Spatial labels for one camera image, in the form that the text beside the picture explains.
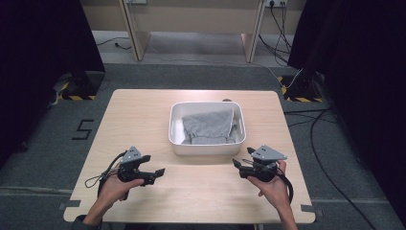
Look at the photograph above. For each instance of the black curtain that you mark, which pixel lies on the black curtain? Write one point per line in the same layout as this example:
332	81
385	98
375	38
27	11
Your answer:
360	80
38	64

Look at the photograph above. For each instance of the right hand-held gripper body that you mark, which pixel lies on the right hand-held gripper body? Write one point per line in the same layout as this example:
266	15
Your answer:
266	166

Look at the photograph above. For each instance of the beige wooden desk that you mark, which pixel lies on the beige wooden desk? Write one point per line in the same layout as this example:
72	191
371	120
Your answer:
191	19

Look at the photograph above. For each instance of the stand base with striped tape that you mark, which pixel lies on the stand base with striped tape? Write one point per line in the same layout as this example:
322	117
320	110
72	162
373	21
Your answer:
84	84
303	89

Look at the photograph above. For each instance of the person's right hand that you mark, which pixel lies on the person's right hand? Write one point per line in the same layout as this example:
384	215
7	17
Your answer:
277	191

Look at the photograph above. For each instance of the grey pants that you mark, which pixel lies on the grey pants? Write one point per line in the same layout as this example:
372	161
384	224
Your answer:
207	126

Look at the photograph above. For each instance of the white wall socket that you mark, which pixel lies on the white wall socket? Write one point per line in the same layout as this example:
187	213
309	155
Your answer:
276	2

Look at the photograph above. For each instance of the white plastic bin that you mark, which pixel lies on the white plastic bin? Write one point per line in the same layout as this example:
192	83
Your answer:
207	149

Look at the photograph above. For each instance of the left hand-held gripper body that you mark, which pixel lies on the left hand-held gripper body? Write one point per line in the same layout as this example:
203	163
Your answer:
130	169

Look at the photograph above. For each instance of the person's left hand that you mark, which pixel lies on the person's left hand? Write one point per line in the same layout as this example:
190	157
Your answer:
115	191

